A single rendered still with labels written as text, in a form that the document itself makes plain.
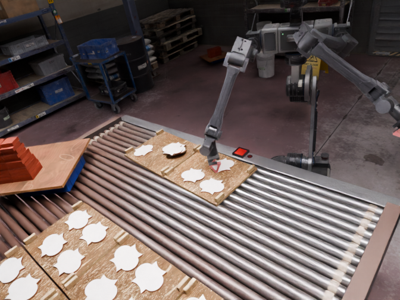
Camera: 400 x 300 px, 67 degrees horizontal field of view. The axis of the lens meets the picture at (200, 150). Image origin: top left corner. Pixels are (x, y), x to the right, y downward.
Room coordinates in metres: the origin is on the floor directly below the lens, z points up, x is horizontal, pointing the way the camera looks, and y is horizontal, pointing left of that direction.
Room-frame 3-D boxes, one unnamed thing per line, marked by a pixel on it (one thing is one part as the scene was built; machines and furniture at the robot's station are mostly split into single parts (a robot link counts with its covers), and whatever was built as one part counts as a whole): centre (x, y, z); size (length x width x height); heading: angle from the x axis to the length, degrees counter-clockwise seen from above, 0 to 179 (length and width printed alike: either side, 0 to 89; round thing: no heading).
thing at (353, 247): (1.42, 0.12, 0.90); 1.95 x 0.05 x 0.05; 43
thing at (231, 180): (1.37, -0.03, 0.93); 0.41 x 0.35 x 0.02; 40
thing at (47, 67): (5.45, 2.27, 0.76); 0.50 x 0.36 x 0.24; 140
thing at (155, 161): (1.69, 0.24, 0.93); 0.41 x 0.35 x 0.02; 39
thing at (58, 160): (1.66, 1.01, 1.03); 0.50 x 0.50 x 0.02; 83
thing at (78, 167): (1.63, 0.94, 0.97); 0.31 x 0.31 x 0.10; 83
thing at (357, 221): (1.52, 0.01, 0.90); 1.95 x 0.05 x 0.05; 43
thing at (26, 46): (5.30, 2.43, 1.16); 0.60 x 0.40 x 0.15; 137
